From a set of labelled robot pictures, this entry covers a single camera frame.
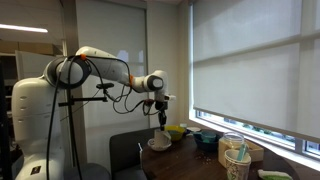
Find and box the white and black patterned plate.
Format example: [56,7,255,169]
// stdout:
[147,137,173,153]

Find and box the pale kitchen sponge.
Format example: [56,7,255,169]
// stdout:
[256,168,295,180]

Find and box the light wooden box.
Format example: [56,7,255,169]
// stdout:
[217,136,265,165]

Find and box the patterned paper cup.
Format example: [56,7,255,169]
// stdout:
[223,148,253,180]

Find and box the glass jar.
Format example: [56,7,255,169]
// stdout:
[221,131,247,152]

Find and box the large white roller blind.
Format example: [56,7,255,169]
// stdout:
[191,0,320,145]

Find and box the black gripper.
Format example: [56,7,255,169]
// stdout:
[154,99,170,132]

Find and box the yellow bowl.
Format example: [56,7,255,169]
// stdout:
[164,124,187,142]

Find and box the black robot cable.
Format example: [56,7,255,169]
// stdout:
[45,54,162,180]

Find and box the teal plastic spoon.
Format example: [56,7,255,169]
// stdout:
[236,142,250,162]

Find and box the ceiling strip light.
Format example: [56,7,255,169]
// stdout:
[0,22,49,34]

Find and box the grey cushioned seat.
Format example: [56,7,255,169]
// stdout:
[64,162,112,180]

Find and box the dark teal bowl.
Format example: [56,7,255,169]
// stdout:
[192,131,220,153]

